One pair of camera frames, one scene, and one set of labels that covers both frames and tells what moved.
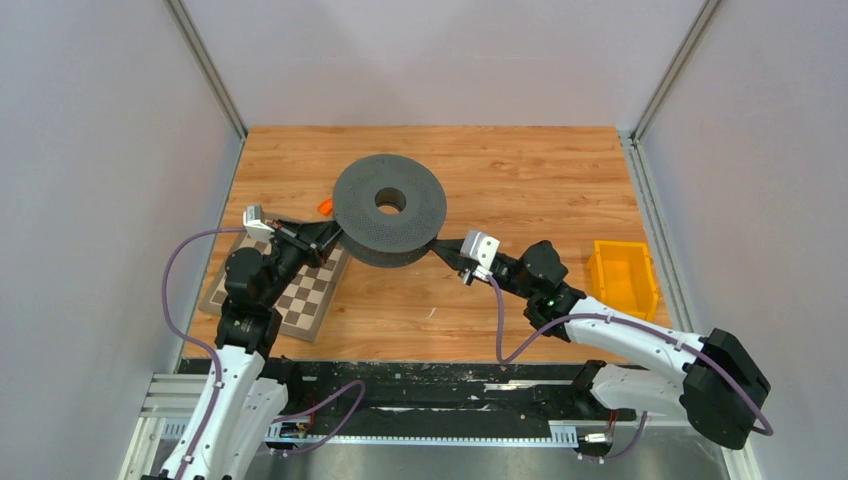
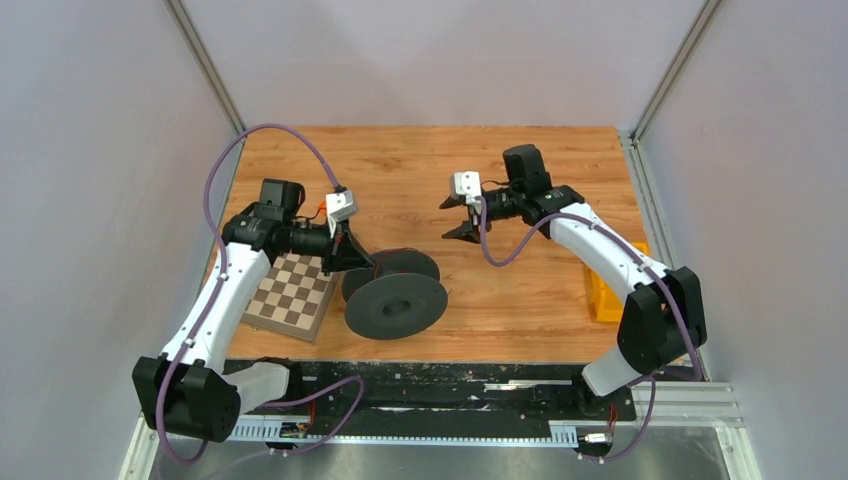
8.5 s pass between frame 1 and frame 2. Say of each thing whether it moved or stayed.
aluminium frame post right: stayed
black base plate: stayed
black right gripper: moved
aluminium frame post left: stayed
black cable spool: moved
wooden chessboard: stayed
